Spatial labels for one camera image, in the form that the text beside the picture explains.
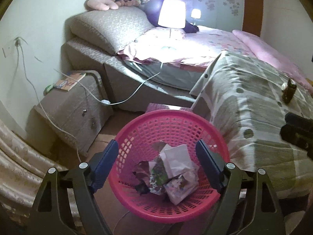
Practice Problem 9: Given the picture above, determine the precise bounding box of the beige embossed curtain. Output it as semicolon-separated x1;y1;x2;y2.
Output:
0;119;82;227

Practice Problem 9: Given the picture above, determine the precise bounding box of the green snack packet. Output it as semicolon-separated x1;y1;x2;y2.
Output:
150;160;170;191

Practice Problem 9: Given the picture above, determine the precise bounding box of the brown glass bottle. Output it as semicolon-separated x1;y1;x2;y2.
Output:
281;78;298;104

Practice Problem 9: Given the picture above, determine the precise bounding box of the white table lamp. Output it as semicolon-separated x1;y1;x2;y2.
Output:
158;0;186;38

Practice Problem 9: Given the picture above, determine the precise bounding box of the white lamp cable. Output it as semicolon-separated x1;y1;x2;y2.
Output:
55;61;165;106

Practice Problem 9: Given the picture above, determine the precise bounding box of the brown wooden door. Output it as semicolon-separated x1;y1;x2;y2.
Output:
242;0;264;39

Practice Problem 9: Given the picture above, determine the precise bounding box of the pink pillow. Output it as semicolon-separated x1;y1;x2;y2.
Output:
232;29;313;89

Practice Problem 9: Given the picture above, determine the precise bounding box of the dark purple plush toy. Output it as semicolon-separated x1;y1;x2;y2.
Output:
144;0;200;34

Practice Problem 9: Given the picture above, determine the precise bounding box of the pink floral bed sheet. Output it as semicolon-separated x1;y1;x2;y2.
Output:
117;26;248;67

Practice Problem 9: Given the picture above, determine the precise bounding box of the black wrapper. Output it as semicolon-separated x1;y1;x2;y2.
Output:
135;183;150;197

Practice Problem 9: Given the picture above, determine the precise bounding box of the white wall socket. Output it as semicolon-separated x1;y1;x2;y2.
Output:
2;37;23;58

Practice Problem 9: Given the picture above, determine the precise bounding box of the thin cable from socket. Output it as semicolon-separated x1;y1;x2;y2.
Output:
17;39;82;163

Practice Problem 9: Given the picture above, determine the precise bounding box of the grey mattress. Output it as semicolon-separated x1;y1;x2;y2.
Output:
124;59;206;85

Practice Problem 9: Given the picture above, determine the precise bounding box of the floral wardrobe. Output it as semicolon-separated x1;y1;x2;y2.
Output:
165;0;245;31

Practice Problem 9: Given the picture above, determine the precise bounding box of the pink white printed packet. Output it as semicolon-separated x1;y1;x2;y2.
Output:
166;173;199;205

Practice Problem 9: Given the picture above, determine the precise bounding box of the grey checked blanket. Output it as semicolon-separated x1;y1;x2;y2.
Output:
189;51;313;199

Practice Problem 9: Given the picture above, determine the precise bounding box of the white paper sheet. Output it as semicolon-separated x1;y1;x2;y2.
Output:
160;144;194;177

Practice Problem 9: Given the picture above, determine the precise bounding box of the pink plastic basket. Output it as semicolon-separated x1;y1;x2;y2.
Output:
109;110;231;224

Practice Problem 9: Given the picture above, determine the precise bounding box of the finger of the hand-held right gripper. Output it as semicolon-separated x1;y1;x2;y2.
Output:
280;113;313;152

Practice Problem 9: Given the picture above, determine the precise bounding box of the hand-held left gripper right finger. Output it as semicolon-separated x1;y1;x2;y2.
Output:
196;139;286;235

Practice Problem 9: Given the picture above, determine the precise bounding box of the illustrated book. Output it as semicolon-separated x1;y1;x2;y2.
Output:
52;72;87;92

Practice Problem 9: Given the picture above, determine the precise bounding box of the pink plush toy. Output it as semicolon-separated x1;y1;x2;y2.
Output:
85;0;119;12

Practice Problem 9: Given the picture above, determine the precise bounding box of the grey upholstered nightstand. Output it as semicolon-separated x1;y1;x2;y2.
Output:
33;70;114;156

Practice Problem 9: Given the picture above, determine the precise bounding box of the dark red wrapper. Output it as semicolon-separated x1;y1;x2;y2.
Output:
133;161;157;185

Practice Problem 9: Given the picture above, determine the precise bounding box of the grey patterned headboard cushion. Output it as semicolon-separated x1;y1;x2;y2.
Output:
70;6;157;56

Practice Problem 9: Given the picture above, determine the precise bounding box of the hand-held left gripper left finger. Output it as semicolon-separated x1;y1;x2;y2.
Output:
29;139;119;235

